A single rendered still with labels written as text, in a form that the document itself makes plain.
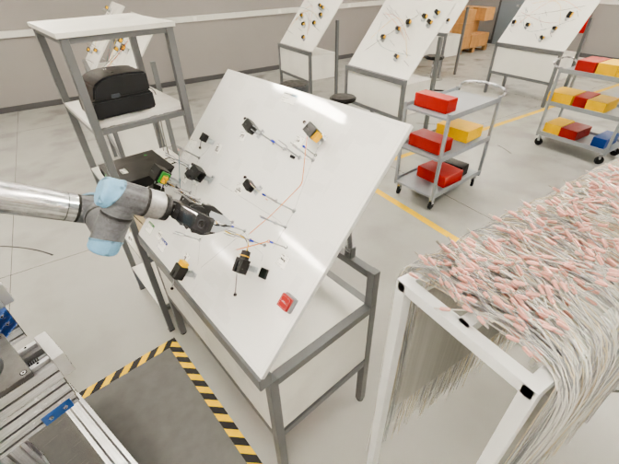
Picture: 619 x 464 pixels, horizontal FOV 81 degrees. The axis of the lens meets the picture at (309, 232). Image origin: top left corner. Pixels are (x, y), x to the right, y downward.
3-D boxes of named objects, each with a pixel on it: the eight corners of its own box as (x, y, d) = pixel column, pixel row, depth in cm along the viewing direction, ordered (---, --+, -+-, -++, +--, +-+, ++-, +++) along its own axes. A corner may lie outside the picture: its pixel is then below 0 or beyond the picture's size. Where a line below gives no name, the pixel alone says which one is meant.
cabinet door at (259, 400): (270, 430, 160) (262, 379, 137) (209, 351, 194) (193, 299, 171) (274, 426, 161) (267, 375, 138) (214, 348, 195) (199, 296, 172)
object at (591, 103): (618, 156, 466) (665, 64, 403) (600, 166, 444) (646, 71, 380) (542, 133, 533) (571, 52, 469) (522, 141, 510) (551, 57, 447)
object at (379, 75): (395, 147, 503) (414, 6, 405) (343, 123, 583) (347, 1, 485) (432, 135, 534) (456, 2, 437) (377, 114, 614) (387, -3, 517)
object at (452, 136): (430, 212, 370) (452, 104, 306) (391, 192, 402) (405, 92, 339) (484, 181, 418) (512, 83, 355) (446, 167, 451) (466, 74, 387)
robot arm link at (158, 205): (155, 193, 90) (144, 223, 91) (172, 198, 94) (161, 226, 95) (146, 184, 96) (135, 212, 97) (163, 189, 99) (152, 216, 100)
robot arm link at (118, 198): (89, 201, 89) (101, 169, 88) (134, 212, 97) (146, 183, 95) (95, 214, 84) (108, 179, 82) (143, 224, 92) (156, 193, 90)
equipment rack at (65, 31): (169, 333, 254) (53, 33, 145) (137, 287, 291) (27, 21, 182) (232, 297, 280) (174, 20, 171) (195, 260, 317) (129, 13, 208)
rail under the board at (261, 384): (260, 392, 132) (258, 382, 129) (140, 244, 205) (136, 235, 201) (273, 383, 135) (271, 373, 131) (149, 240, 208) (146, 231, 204)
